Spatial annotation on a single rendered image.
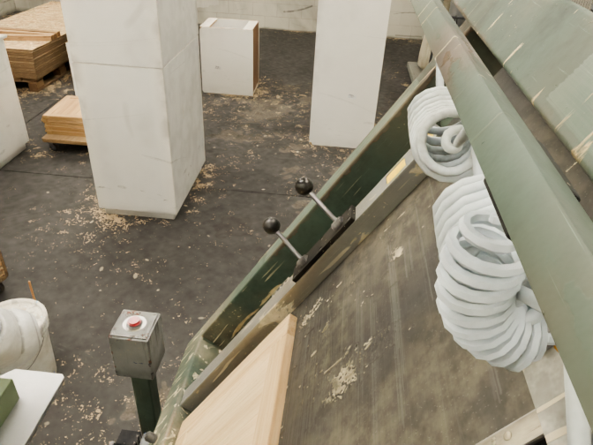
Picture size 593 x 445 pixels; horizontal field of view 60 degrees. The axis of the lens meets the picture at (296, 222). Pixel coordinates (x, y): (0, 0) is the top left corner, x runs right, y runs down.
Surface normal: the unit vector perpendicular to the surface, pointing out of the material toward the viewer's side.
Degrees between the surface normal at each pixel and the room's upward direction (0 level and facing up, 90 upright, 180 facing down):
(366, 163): 90
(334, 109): 90
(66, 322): 0
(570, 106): 58
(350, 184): 90
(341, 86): 90
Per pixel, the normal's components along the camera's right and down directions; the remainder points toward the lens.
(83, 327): 0.05, -0.84
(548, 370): -0.82, -0.53
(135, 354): -0.11, 0.54
